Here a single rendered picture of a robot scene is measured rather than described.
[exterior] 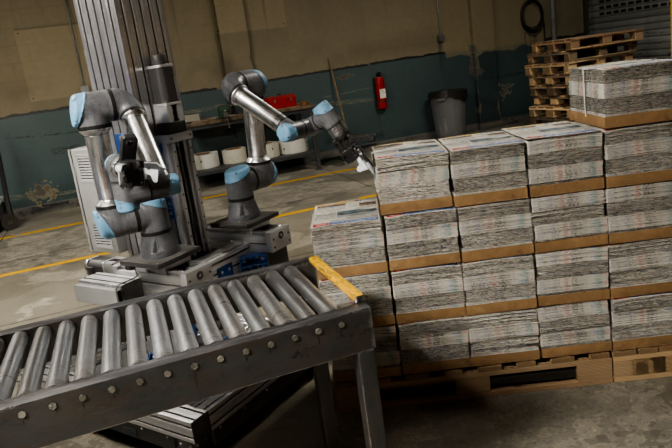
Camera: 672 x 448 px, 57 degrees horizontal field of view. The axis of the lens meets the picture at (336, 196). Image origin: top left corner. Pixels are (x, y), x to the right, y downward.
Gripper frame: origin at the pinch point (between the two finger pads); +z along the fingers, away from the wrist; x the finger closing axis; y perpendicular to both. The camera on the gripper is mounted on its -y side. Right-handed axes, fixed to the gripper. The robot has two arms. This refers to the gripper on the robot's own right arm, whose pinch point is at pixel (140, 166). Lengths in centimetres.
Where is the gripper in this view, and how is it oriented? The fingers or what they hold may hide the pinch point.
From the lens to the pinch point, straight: 184.7
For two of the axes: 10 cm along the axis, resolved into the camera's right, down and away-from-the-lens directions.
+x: -8.6, 0.9, -5.1
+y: 0.1, 9.9, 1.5
